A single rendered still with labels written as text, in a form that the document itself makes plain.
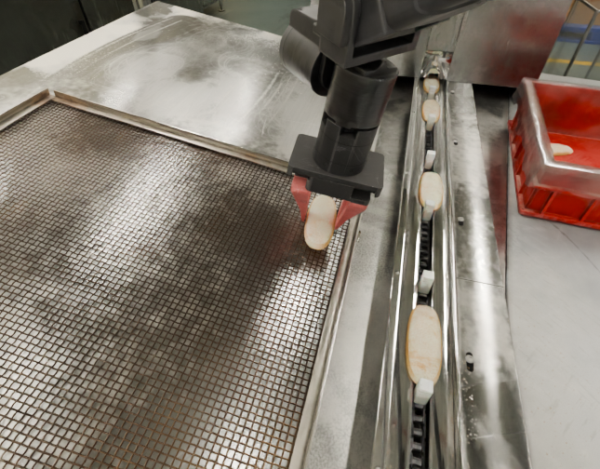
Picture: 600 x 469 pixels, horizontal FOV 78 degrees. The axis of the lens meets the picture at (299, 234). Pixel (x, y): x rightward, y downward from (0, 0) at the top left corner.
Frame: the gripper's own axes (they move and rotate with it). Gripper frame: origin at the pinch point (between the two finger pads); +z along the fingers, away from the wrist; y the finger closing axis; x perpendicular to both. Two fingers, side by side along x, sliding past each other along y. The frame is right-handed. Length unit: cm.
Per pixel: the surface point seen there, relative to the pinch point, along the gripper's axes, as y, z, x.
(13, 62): 136, 53, -101
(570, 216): -38.1, 0.6, -14.7
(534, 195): -31.6, -0.8, -15.7
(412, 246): -13.4, 3.2, -2.4
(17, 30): 137, 43, -110
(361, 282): -7.6, 7.2, 2.8
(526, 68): -37, -6, -56
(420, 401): -13.5, 3.2, 18.6
